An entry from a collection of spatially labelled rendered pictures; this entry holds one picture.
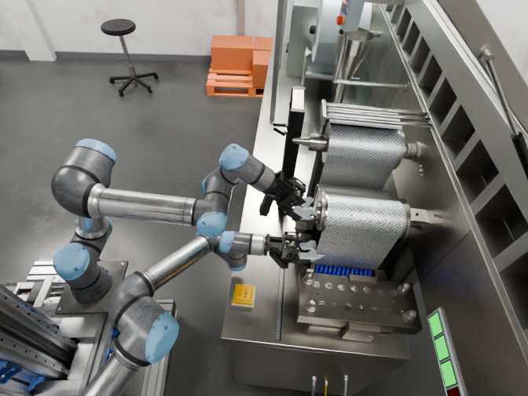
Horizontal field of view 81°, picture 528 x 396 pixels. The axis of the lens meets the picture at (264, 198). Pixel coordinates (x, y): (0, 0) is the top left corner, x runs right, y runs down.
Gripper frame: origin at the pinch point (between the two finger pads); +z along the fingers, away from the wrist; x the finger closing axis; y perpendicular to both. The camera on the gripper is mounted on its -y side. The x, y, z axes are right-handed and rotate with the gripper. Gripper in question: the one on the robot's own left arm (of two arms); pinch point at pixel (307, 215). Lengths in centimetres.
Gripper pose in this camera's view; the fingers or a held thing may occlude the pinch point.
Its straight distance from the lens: 103.4
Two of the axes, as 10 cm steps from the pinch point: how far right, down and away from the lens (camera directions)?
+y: 6.7, -4.3, -6.1
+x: 0.9, -7.6, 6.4
